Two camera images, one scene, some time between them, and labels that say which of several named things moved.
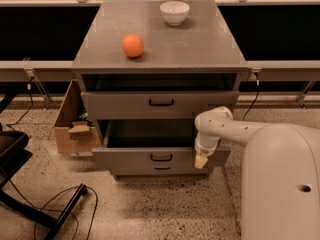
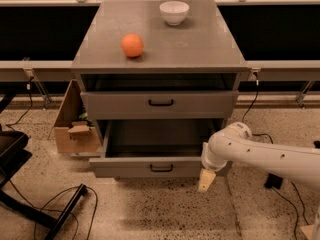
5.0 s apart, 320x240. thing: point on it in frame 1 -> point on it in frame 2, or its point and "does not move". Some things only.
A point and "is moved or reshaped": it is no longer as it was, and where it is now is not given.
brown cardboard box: [74, 128] does not move
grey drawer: [197, 156] is moved or reshaped
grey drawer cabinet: [147, 105] does not move
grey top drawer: [154, 105] does not move
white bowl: [174, 12] does not move
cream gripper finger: [200, 161] -> [206, 179]
